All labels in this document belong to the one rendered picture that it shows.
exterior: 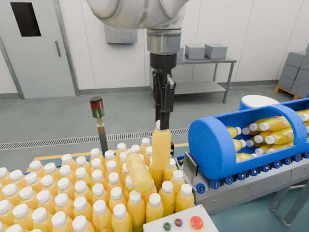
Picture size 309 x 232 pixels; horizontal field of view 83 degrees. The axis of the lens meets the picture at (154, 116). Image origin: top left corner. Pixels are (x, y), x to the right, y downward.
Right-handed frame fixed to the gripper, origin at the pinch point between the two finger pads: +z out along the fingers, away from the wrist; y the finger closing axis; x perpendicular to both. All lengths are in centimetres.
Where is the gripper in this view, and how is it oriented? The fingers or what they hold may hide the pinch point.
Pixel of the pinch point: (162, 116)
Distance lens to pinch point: 58.0
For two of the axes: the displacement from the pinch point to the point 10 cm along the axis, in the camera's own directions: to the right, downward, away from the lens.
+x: -9.5, 1.7, -2.8
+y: -3.3, -4.7, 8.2
